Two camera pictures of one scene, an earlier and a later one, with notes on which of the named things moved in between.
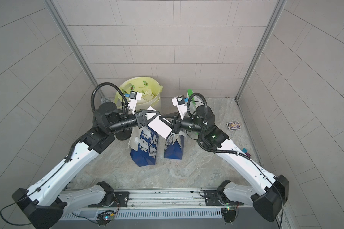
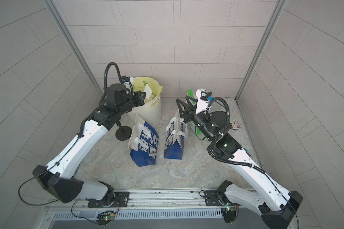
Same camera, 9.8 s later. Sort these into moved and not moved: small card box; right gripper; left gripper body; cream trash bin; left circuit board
Moved: left gripper body; right gripper
Not moved: small card box; left circuit board; cream trash bin
